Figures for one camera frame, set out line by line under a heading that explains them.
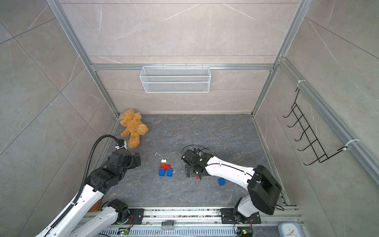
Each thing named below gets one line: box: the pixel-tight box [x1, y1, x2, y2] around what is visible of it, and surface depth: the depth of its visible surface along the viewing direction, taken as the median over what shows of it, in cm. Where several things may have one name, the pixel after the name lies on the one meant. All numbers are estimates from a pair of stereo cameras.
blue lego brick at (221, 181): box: [218, 177, 226, 187], surface depth 83 cm
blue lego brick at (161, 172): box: [158, 168, 166, 177], surface depth 90 cm
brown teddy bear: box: [119, 108, 149, 149], surface depth 105 cm
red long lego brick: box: [159, 164, 172, 169], surface depth 90 cm
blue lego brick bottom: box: [166, 168, 174, 178], surface depth 90 cm
